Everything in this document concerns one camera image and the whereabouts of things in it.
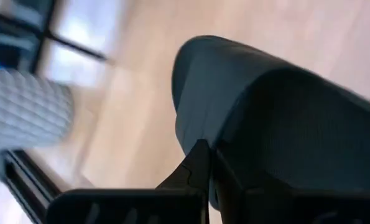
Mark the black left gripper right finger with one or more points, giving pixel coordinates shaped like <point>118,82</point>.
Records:
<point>296,208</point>

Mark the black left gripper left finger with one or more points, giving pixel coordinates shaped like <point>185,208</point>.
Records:
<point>125,207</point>

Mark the black rubber slide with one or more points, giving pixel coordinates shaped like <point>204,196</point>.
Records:
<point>234,93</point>

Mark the succulent in white patterned pot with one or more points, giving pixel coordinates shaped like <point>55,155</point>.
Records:
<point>23,109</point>

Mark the black aluminium table frame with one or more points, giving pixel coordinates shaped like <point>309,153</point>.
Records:
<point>26,180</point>

